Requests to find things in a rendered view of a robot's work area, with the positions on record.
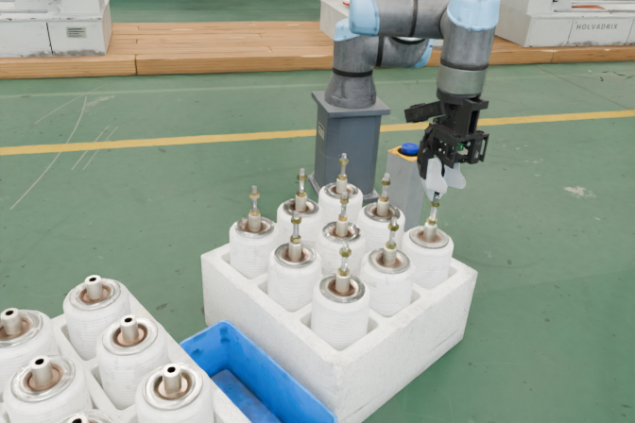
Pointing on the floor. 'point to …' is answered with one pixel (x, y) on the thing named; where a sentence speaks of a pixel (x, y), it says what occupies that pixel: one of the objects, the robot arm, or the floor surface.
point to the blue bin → (253, 378)
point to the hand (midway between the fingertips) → (433, 191)
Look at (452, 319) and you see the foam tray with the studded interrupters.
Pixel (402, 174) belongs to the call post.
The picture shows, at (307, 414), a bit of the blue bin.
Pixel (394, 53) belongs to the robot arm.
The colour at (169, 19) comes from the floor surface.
